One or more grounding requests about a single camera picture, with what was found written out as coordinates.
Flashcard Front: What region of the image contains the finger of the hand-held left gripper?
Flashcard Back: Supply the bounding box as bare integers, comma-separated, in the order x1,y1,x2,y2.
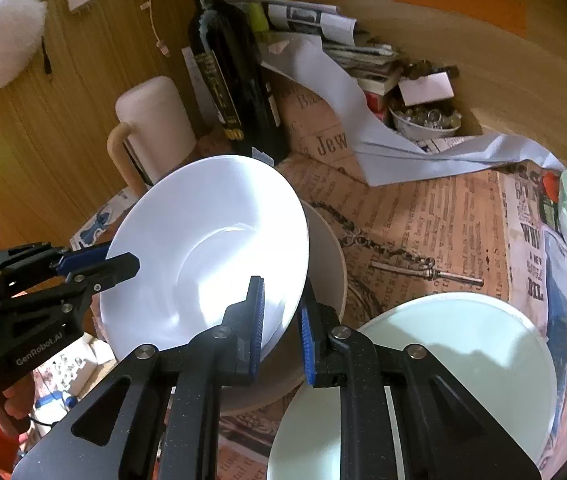
0,241,112,281
0,252,141,321

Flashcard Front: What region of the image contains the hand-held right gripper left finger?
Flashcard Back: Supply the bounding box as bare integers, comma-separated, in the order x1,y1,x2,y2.
12,275,266,480

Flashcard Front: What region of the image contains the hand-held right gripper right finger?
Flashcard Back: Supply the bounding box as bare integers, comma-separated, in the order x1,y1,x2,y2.
299,305,544,480

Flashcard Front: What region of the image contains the pink bowl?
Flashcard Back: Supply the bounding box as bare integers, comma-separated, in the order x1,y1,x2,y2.
218,200,348,416

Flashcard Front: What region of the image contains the white plate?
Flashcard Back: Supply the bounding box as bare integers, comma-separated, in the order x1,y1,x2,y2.
98,155,311,361

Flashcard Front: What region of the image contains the mint green plate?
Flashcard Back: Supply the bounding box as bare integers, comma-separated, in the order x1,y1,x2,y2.
266,292,559,480

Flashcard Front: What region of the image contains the person's left hand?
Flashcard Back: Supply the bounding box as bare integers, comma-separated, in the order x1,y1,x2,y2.
2,375,38,421

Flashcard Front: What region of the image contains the blue cartoon sticker sheet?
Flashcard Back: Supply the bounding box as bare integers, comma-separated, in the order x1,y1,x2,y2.
70,187,136,251

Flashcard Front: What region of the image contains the newspaper print table mat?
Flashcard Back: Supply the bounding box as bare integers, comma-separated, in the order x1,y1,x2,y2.
33,80,567,480

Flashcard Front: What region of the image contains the white fluffy ball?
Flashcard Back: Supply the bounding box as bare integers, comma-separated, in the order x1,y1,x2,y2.
0,0,48,91

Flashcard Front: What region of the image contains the dark wine bottle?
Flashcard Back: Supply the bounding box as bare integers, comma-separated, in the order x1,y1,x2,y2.
182,0,289,166

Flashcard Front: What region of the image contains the small bowl of glass beads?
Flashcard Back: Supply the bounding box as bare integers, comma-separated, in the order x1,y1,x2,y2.
389,102,463,142

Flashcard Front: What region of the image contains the stack of books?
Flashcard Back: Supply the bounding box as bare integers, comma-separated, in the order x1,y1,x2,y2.
323,40,404,96

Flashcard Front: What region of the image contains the white card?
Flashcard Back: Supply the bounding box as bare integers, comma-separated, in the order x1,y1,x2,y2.
397,72,454,106

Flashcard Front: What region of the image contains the yellow-green marker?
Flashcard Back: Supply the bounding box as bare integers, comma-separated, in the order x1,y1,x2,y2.
249,2,269,33

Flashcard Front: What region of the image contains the orange sticky note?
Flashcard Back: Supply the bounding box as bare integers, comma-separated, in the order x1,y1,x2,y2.
389,0,528,37

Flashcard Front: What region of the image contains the white mug with beige handle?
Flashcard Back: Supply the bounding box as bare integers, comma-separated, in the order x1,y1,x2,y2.
107,76,199,196

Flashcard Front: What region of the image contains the white beaded cord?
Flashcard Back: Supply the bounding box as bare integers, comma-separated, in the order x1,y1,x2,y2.
136,0,171,58

